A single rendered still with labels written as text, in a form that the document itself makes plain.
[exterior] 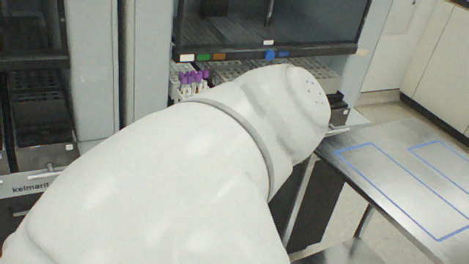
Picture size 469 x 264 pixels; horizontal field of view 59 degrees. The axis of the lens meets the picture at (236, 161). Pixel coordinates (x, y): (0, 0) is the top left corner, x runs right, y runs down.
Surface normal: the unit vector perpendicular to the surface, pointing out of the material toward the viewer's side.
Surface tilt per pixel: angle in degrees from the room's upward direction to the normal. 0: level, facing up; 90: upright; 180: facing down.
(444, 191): 0
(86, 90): 90
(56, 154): 90
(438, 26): 90
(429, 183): 0
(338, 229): 0
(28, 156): 90
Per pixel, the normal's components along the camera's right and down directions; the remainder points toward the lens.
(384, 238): 0.15, -0.79
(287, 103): 0.14, -0.18
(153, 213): 0.51, -0.44
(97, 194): -0.05, -0.66
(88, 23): 0.43, 0.59
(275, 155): 0.75, -0.02
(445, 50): -0.89, 0.15
